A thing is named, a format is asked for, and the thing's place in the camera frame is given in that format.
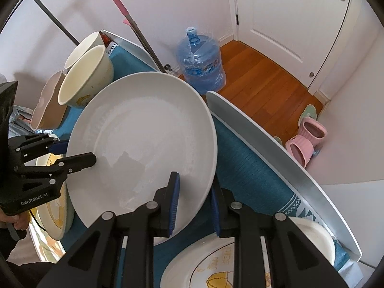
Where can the dark metal pole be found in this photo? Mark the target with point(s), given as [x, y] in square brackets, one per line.
[58, 24]

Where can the cream cartoon bowl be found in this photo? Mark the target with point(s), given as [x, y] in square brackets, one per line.
[86, 78]

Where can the pink slipper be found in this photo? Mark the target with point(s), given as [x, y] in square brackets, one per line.
[312, 130]
[301, 149]

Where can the white ribbed bowl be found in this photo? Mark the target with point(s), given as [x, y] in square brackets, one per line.
[92, 40]

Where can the plain white plate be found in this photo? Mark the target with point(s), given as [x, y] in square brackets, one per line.
[143, 127]

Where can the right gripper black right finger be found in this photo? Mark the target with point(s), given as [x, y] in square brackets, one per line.
[269, 244]

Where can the pink-handled mop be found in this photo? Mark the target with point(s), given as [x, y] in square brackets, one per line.
[139, 34]

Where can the person's left hand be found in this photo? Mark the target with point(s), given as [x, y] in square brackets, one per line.
[19, 222]

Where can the green slipper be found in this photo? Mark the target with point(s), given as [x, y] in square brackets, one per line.
[309, 111]

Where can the cream plate with duck drawing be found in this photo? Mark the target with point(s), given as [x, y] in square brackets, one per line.
[210, 261]

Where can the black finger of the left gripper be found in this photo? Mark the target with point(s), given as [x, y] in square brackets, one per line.
[28, 147]
[59, 170]

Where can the white chair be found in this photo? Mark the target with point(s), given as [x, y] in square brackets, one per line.
[286, 167]
[131, 47]

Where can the beige flower-shaped bowl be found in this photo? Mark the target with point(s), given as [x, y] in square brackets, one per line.
[48, 113]

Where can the blue water jug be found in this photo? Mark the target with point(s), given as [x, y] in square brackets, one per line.
[199, 58]

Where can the white door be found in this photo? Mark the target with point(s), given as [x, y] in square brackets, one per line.
[304, 37]

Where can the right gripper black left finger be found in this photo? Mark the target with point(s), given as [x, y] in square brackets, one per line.
[119, 249]

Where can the blue patterned tablecloth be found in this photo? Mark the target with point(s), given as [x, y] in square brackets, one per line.
[238, 168]

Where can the yellow cartoon duck plate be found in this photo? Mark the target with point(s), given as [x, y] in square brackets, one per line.
[57, 216]

